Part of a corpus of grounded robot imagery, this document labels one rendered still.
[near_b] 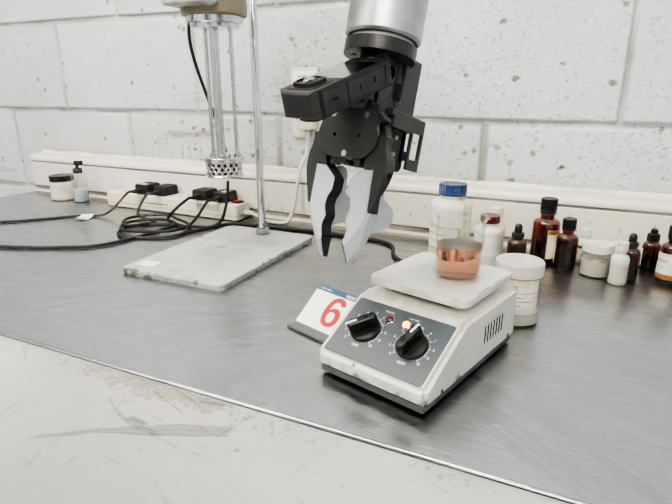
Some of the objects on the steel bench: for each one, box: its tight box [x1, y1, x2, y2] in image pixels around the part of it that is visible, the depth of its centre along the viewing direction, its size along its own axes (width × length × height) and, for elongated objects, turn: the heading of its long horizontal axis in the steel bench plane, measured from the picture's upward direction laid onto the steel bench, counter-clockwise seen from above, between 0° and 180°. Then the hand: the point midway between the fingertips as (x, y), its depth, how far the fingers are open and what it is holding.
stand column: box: [248, 0, 270, 235], centre depth 92 cm, size 3×3×70 cm
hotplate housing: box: [320, 284, 517, 414], centre depth 57 cm, size 22×13×8 cm, turn 140°
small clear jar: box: [579, 239, 615, 279], centre depth 82 cm, size 5×5×5 cm
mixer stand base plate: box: [123, 226, 312, 292], centre depth 92 cm, size 30×20×1 cm, turn 155°
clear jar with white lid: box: [495, 253, 546, 328], centre depth 66 cm, size 6×6×8 cm
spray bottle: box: [70, 160, 90, 203], centre depth 135 cm, size 4×4×11 cm
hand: (333, 246), depth 51 cm, fingers closed
